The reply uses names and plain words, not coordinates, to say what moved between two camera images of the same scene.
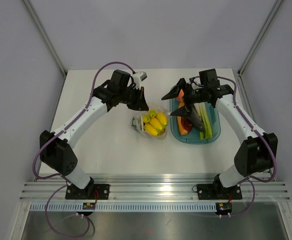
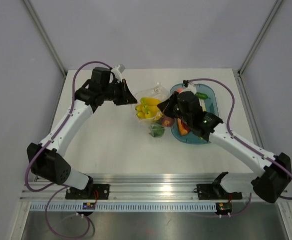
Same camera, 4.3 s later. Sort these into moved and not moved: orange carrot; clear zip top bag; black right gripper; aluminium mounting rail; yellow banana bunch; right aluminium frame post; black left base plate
Moved: clear zip top bag; black right gripper; yellow banana bunch
Not moved: aluminium mounting rail; black left base plate; right aluminium frame post; orange carrot
